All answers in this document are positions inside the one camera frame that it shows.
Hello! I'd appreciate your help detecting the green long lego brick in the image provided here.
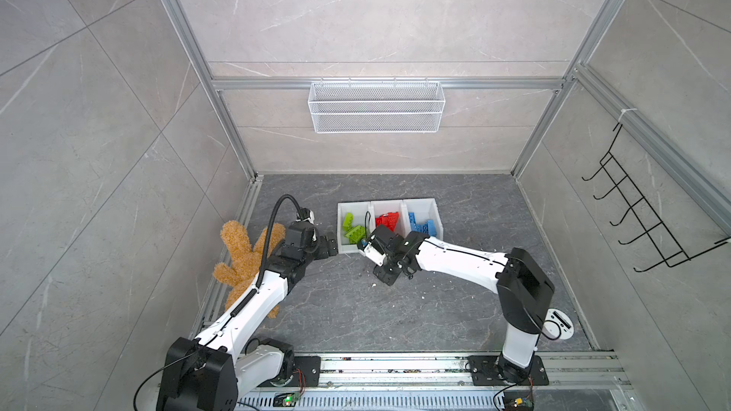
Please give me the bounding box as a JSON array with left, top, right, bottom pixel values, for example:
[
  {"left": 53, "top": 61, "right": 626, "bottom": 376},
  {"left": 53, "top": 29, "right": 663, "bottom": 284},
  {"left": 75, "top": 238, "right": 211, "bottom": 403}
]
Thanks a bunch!
[{"left": 342, "top": 212, "right": 354, "bottom": 233}]

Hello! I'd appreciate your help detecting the red curved lego piece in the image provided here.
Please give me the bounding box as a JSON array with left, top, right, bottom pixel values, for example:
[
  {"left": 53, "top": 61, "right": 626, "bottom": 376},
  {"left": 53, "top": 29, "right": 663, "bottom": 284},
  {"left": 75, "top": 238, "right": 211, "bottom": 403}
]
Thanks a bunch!
[{"left": 375, "top": 211, "right": 400, "bottom": 232}]

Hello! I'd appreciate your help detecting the blue lego brick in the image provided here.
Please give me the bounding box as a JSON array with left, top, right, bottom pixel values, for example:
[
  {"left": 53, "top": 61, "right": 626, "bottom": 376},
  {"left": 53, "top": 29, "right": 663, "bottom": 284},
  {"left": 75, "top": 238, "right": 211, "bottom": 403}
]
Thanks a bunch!
[
  {"left": 409, "top": 212, "right": 420, "bottom": 231},
  {"left": 413, "top": 219, "right": 437, "bottom": 237}
]

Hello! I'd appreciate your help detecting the green lego brick pair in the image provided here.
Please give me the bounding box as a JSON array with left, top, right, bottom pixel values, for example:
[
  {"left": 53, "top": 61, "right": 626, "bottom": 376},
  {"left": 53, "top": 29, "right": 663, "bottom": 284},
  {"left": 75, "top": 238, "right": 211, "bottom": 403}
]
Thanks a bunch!
[{"left": 345, "top": 226, "right": 367, "bottom": 245}]

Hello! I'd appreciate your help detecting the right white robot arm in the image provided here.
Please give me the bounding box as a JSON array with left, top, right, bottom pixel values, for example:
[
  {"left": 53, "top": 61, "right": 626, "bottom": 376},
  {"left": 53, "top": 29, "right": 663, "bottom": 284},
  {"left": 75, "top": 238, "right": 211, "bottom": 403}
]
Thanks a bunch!
[{"left": 357, "top": 226, "right": 575, "bottom": 384}]

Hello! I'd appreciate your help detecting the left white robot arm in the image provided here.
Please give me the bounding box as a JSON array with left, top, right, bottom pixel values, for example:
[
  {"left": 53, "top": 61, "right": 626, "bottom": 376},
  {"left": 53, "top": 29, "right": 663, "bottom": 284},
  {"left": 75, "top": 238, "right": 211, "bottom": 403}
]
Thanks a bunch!
[{"left": 155, "top": 194, "right": 338, "bottom": 410}]

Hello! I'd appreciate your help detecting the white left plastic bin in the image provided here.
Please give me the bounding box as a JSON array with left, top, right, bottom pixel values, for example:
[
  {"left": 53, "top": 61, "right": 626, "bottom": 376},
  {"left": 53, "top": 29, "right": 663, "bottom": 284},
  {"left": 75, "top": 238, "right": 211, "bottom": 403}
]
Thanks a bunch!
[{"left": 337, "top": 202, "right": 371, "bottom": 254}]

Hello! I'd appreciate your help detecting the white plastic bin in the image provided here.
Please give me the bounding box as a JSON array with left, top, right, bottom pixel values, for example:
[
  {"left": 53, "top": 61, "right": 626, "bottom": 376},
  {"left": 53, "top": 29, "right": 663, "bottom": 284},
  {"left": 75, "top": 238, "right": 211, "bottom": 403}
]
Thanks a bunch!
[
  {"left": 337, "top": 202, "right": 371, "bottom": 254},
  {"left": 369, "top": 200, "right": 410, "bottom": 238},
  {"left": 403, "top": 198, "right": 445, "bottom": 240}
]

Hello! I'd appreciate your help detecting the white middle plastic bin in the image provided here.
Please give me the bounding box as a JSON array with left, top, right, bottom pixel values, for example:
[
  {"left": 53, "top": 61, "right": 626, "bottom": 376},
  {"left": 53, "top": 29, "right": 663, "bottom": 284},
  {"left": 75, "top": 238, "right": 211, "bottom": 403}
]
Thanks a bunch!
[{"left": 369, "top": 200, "right": 410, "bottom": 238}]

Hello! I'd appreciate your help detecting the white right plastic bin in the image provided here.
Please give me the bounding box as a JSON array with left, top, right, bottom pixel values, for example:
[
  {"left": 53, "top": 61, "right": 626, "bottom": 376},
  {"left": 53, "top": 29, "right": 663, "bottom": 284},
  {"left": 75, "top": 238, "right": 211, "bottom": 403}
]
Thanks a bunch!
[{"left": 403, "top": 198, "right": 445, "bottom": 240}]

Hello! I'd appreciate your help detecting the brown plush teddy bear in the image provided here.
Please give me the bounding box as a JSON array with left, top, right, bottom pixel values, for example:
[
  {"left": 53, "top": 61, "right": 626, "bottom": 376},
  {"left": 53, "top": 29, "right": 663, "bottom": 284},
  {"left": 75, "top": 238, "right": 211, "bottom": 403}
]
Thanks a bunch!
[{"left": 212, "top": 221, "right": 268, "bottom": 310}]

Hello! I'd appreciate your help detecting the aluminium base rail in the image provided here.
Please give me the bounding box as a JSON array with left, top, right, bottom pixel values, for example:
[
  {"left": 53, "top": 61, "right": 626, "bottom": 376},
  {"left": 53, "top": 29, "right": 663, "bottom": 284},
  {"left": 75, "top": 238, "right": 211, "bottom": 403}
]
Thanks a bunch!
[{"left": 237, "top": 351, "right": 642, "bottom": 410}]

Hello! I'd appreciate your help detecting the white wire mesh basket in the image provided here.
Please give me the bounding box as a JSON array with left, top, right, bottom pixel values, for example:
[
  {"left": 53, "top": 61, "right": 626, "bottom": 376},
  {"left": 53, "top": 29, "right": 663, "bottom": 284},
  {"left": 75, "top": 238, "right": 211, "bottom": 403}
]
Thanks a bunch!
[{"left": 308, "top": 81, "right": 447, "bottom": 134}]

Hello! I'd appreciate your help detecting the black wire hook rack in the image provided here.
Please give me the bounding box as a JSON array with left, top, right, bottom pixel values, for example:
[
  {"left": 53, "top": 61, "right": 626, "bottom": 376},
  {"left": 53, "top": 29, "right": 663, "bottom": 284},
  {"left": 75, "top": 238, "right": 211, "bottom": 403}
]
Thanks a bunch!
[{"left": 582, "top": 123, "right": 730, "bottom": 273}]

